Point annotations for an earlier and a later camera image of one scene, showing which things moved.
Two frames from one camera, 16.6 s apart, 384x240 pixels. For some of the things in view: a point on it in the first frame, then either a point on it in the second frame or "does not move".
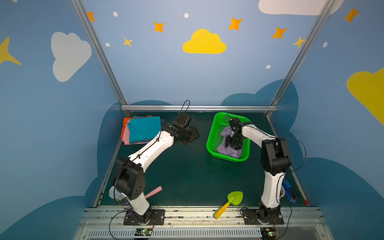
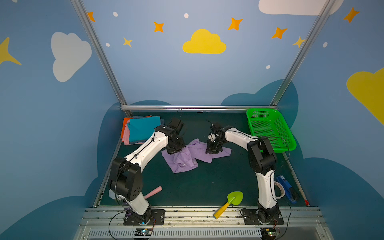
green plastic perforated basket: [218, 121] -> [268, 123]
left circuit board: [142, 232] does not move
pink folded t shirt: [125, 139] does not move
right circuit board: [268, 233] does not move
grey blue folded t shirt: [162, 122] does not move
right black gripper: [235, 141] -> [213, 147]
